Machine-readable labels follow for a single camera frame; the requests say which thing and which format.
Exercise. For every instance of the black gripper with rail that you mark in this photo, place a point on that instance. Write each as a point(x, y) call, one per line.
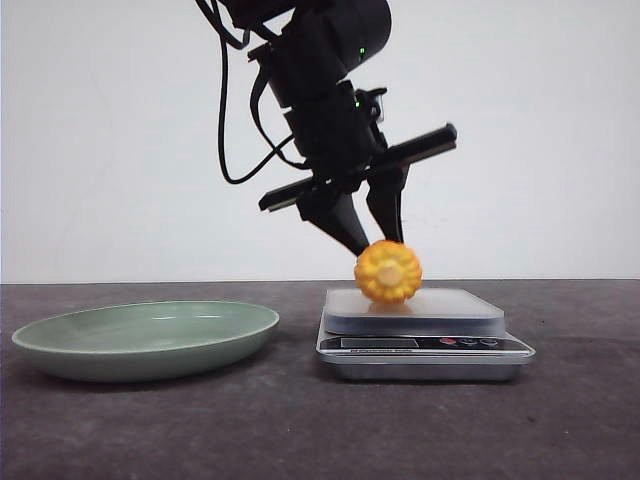
point(335, 130)

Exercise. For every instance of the yellow corn cob piece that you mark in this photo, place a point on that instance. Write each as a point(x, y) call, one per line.
point(388, 272)

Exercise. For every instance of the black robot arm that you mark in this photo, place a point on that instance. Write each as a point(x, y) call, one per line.
point(309, 48)

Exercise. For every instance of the silver digital kitchen scale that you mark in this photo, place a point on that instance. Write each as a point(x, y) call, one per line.
point(440, 334)

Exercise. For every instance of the green oval plate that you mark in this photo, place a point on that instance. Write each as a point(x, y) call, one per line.
point(146, 341)

